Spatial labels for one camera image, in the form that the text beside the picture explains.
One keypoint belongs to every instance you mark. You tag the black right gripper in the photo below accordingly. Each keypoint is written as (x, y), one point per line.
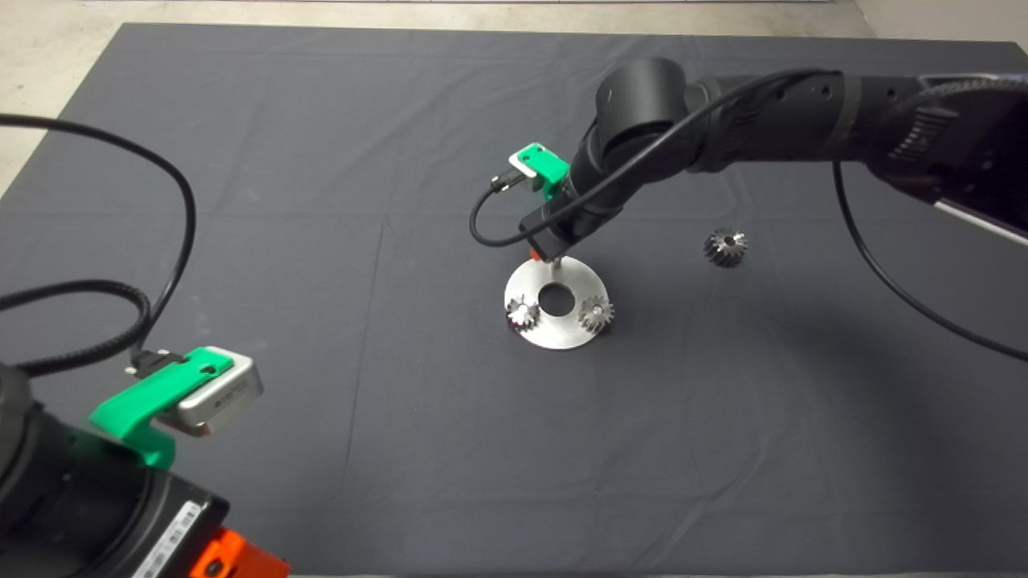
(558, 229)

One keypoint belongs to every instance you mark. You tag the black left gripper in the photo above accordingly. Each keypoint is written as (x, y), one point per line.
(177, 530)

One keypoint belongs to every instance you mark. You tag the large dark steel gear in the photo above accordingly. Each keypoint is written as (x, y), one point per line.
(725, 247)

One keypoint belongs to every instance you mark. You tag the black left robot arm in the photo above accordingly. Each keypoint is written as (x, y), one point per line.
(56, 498)

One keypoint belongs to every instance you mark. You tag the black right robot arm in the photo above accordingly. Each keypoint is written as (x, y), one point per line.
(763, 104)

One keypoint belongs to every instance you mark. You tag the shiny small steel gear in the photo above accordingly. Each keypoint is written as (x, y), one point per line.
(523, 313)
(596, 314)

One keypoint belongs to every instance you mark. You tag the round metal plate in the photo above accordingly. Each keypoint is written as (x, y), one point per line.
(554, 333)

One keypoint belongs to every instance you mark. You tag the dark grey table cloth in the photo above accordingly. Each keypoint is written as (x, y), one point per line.
(361, 160)

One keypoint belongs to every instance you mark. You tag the green right camera mount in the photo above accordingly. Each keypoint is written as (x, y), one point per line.
(554, 172)

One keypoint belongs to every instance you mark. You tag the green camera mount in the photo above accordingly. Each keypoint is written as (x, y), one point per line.
(554, 172)
(136, 409)

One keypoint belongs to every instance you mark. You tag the silver right camera box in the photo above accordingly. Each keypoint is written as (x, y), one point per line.
(520, 166)

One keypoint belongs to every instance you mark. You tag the silver camera box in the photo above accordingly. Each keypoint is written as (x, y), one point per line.
(225, 397)
(520, 166)

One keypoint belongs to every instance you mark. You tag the silver left camera box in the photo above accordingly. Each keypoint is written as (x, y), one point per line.
(225, 397)

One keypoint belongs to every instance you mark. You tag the green left camera mount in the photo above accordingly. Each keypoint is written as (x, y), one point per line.
(136, 409)

